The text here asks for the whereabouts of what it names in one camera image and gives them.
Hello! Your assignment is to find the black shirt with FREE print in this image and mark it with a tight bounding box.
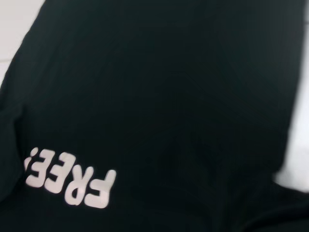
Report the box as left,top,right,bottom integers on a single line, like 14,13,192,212
0,0,309,232

